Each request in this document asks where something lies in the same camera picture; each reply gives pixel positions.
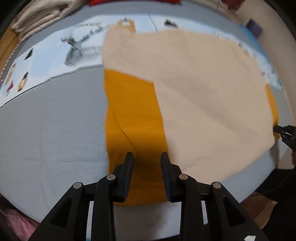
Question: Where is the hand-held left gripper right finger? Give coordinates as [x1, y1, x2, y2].
[160, 152, 270, 241]

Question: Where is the dark red round cushion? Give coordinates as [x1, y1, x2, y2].
[222, 0, 245, 10]

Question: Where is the orange garment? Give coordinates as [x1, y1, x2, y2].
[103, 70, 279, 207]

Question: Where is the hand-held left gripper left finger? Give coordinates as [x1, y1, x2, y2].
[28, 152, 134, 241]

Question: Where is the wooden bed frame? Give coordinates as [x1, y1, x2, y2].
[0, 28, 20, 75]

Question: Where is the grey bed mattress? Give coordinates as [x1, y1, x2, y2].
[0, 0, 289, 241]

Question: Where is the folded cream blanket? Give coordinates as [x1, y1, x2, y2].
[10, 0, 86, 42]

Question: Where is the red knit cloth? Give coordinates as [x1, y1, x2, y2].
[89, 0, 182, 6]

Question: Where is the purple rolled mat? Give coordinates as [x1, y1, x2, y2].
[245, 19, 264, 38]

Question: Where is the light blue printed blanket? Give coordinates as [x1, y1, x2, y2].
[0, 13, 284, 109]

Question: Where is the orange and cream cloth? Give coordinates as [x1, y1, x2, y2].
[102, 25, 277, 182]

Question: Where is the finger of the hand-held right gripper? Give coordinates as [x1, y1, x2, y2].
[273, 125, 296, 151]

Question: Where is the pink cloth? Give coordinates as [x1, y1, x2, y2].
[0, 202, 40, 241]

